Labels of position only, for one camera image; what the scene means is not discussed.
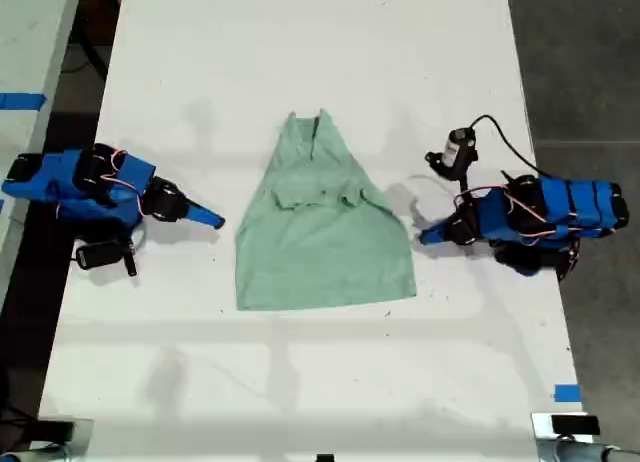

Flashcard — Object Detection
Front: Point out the pale green T-shirt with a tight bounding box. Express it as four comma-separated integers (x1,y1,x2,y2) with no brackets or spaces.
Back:
233,107,419,312

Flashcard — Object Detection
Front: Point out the small blue tape square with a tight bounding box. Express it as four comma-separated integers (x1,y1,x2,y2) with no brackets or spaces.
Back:
553,383,583,404

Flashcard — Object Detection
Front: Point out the black camera cable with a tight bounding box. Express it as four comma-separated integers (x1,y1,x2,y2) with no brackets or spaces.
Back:
469,114,551,179

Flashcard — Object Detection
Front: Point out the small black box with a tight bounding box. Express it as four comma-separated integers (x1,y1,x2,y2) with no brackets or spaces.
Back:
550,415,601,436
36,420,76,441

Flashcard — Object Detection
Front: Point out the black and silver camera box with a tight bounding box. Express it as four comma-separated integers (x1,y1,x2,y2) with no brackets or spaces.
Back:
424,126,480,179

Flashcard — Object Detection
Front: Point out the flat black camera box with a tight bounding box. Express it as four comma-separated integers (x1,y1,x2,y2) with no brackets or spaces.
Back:
74,239,126,272

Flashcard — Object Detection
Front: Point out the black floor cable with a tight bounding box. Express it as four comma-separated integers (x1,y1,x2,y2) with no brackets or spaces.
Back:
62,9,117,81

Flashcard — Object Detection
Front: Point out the white side table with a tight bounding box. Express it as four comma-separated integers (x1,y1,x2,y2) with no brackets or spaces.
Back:
0,0,84,303

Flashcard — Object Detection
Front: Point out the long blue tape strip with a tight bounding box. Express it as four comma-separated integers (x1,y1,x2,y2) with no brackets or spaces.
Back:
0,92,48,112

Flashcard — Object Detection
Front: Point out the metal table bracket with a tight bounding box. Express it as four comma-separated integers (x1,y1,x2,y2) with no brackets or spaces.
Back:
530,412,604,462

